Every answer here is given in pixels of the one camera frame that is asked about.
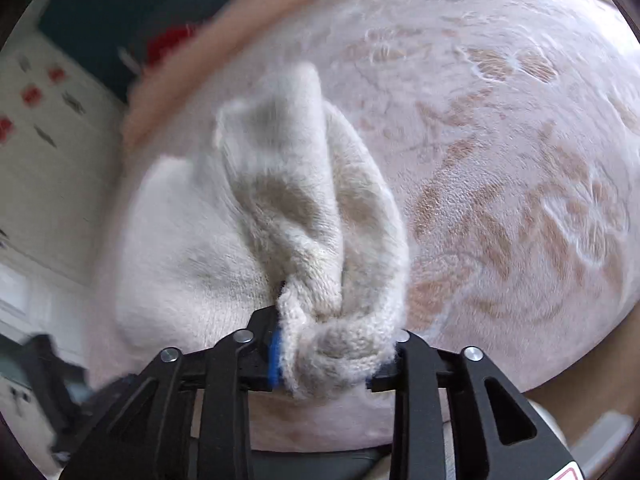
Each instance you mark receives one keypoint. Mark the pink folded quilt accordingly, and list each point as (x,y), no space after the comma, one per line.
(164,87)

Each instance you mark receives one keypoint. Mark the teal padded headboard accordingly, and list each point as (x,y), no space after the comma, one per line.
(94,33)

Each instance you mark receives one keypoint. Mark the white wardrobe with stickers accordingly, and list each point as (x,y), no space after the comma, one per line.
(59,167)

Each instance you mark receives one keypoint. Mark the cream knitted sweater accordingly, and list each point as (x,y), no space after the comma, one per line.
(283,206)

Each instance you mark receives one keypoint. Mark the red cloth item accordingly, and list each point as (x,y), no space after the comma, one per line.
(162,45)

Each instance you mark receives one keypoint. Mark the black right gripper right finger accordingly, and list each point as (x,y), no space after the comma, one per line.
(496,432)

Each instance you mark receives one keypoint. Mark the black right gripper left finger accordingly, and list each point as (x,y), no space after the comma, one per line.
(186,415)

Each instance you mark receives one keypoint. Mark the pink butterfly bed blanket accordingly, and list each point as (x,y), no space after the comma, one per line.
(508,134)

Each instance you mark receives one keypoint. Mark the black left gripper far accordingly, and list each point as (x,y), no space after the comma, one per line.
(71,407)

